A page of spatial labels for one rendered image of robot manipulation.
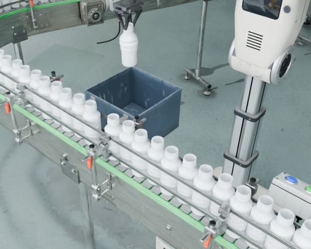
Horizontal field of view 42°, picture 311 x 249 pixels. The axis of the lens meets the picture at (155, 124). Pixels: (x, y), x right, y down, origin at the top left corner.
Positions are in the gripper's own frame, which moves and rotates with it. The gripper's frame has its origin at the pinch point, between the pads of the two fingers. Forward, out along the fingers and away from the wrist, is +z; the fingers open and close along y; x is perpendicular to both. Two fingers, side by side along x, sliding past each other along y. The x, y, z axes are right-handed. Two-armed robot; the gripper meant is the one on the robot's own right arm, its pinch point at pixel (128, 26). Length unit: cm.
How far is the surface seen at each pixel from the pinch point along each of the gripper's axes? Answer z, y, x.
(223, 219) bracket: 24, 36, 67
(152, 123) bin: 44.4, -7.3, 6.9
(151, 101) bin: 50, -28, -10
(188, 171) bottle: 19, 32, 52
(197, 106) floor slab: 127, -141, -52
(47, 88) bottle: 18.0, 30.2, -12.3
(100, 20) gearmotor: 40, -68, -86
